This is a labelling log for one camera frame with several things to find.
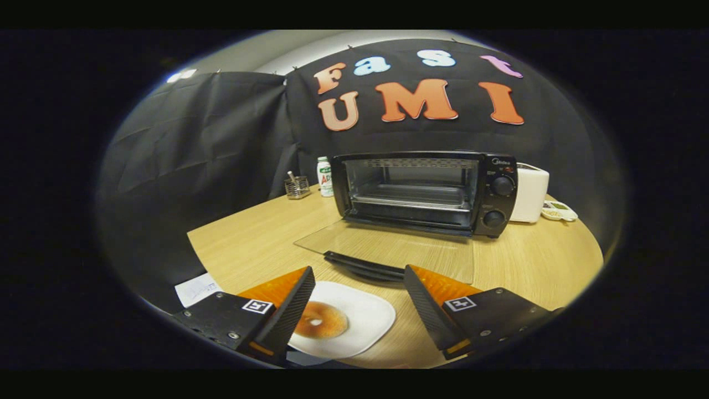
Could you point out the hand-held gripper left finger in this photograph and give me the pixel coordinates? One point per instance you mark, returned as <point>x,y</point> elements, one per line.
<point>291,316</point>

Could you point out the white bottle green label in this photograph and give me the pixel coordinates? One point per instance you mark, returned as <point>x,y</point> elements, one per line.
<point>325,177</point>

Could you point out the brown bagel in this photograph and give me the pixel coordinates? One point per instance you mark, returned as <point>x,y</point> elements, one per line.
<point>331,327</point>

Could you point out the white bread toaster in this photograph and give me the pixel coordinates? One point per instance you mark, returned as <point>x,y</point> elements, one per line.
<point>530,191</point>

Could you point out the narrow ceiling light panel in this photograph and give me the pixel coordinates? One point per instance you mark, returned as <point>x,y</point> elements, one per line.
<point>181,75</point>

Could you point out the black backdrop cloth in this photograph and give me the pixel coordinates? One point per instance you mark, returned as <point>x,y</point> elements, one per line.
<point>221,138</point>

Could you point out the white square plate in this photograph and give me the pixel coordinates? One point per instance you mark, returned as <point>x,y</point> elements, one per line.
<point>372,317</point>

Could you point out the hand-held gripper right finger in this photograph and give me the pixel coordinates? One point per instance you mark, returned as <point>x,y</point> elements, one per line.
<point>432,310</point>

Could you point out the white paper sheet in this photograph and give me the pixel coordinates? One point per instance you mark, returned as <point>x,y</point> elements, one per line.
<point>196,289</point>

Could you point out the small white snack dish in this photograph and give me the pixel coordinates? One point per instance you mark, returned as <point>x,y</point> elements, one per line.
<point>559,211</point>

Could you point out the black toaster oven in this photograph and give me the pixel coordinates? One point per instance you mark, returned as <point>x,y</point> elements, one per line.
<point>501,206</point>

